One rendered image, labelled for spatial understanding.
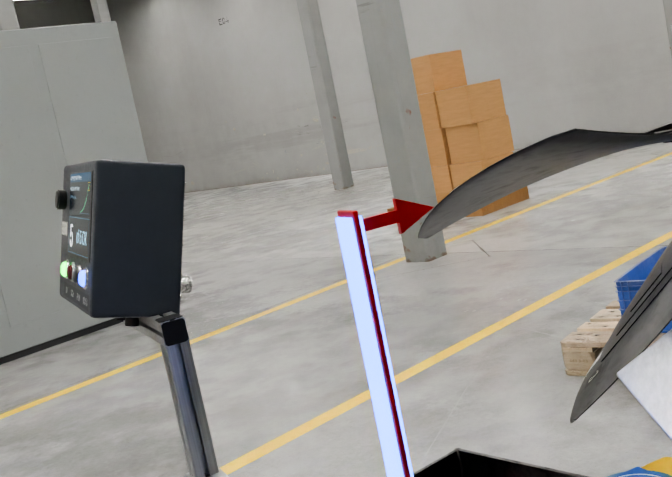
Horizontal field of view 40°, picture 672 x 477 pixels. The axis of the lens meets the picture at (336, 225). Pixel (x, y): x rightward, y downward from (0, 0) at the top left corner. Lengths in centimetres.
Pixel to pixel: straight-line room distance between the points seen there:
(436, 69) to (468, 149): 85
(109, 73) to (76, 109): 41
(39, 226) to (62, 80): 109
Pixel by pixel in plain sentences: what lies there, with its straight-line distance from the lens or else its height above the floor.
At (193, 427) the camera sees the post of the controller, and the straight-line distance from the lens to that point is 113.
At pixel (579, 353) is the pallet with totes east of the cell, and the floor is 10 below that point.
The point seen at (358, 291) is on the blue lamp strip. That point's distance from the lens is 60.
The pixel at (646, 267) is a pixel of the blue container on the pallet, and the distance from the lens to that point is 417.
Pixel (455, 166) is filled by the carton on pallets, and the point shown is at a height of 48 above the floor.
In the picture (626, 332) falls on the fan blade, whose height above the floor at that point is 99.
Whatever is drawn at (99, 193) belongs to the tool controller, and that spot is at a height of 121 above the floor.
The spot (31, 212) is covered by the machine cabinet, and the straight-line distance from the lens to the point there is 683.
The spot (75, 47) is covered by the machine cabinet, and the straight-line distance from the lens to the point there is 717.
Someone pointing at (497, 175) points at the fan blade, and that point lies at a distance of 63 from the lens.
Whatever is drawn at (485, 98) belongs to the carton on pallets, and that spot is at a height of 107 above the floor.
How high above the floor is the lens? 126
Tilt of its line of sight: 7 degrees down
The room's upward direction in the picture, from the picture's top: 11 degrees counter-clockwise
